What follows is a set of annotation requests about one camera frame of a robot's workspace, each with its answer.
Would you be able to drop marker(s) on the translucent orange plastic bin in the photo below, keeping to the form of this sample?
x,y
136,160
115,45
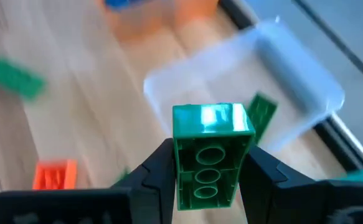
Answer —
x,y
193,12

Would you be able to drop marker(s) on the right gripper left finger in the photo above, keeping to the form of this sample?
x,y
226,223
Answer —
x,y
156,186

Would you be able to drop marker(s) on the blue toy brick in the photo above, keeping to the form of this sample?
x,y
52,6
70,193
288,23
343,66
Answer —
x,y
119,3

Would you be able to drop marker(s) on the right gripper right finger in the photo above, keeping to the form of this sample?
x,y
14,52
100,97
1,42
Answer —
x,y
268,193

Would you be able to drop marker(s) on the red toy brick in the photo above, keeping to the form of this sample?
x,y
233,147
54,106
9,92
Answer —
x,y
55,175

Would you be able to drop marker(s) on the black aluminium table frame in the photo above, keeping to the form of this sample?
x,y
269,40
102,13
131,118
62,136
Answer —
x,y
340,140

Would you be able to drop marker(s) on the clear plastic bin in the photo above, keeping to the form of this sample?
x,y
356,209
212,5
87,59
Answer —
x,y
293,71

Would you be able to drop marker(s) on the green toy brick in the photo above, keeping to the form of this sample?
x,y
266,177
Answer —
x,y
262,112
212,124
13,77

